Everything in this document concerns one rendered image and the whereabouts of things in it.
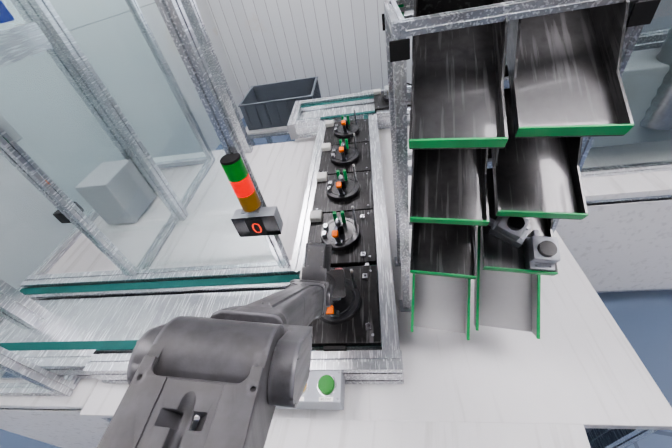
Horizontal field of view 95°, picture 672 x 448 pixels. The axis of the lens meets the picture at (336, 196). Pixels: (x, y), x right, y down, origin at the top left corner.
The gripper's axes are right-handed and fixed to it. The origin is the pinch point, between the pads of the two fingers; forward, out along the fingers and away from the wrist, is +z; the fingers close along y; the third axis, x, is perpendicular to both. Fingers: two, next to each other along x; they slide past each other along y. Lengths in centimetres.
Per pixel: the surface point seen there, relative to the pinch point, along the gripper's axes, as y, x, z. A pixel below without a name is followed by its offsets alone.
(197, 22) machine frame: 59, -114, 32
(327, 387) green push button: 1.2, 23.8, -6.7
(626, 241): -118, -1, 70
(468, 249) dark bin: -33.0, -6.0, -12.6
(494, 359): -40.8, 23.9, 8.8
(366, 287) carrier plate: -8.6, 4.0, 10.7
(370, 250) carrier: -10.3, -6.4, 19.7
